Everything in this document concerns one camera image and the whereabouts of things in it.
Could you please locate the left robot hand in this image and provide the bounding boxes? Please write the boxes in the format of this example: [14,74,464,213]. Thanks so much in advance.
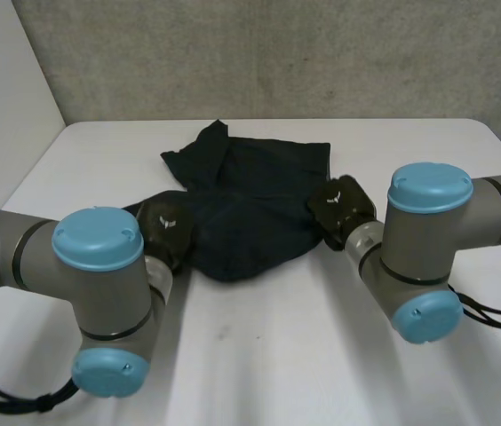
[134,197,196,273]

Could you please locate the dark blue shorts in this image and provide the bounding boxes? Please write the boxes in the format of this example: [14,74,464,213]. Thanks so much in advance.
[121,117,332,282]

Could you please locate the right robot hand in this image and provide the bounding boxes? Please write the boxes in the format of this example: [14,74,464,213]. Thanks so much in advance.
[306,174,377,252]

